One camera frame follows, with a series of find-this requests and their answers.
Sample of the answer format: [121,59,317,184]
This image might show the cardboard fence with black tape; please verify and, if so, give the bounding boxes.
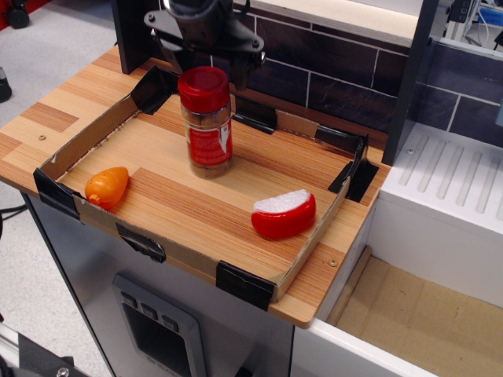
[33,67,386,322]

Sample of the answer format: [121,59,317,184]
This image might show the basil bottle with red lid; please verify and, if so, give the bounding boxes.
[178,66,233,178]

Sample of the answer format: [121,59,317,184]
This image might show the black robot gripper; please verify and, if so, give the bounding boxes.
[144,7,266,90]

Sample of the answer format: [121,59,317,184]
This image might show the grey toy oven panel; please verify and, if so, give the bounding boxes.
[112,274,207,376]

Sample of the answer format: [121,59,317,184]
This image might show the orange toy carrot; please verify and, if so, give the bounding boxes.
[85,167,129,210]

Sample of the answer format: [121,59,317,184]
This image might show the dark grey vertical post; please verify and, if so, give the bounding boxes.
[382,1,439,166]

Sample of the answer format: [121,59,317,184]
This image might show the white toy sink unit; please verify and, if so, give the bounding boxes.
[291,125,502,376]

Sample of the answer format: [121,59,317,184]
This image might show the dark left shelf post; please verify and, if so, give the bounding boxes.
[111,0,160,74]

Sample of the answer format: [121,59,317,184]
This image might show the red white toy cheese wedge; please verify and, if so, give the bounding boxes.
[251,189,317,239]

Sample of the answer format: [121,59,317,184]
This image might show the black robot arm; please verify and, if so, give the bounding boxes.
[144,0,266,91]

